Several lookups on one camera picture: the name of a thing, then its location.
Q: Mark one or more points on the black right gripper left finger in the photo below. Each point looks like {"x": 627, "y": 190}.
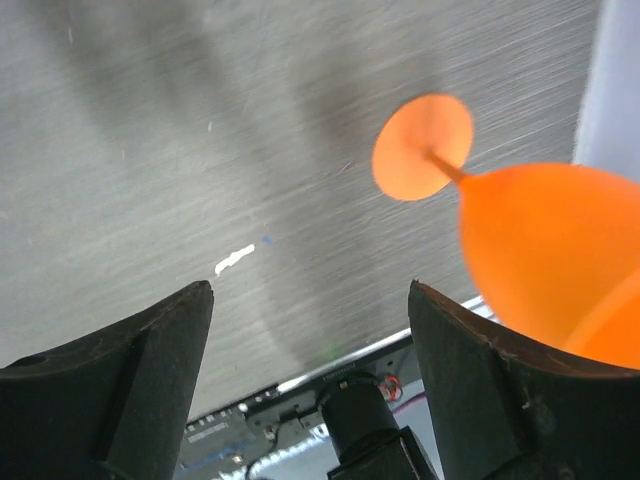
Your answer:
{"x": 112, "y": 404}

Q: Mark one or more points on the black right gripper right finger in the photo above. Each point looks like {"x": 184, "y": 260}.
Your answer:
{"x": 504, "y": 406}

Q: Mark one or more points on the orange wine glass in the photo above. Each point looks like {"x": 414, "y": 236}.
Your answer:
{"x": 552, "y": 247}

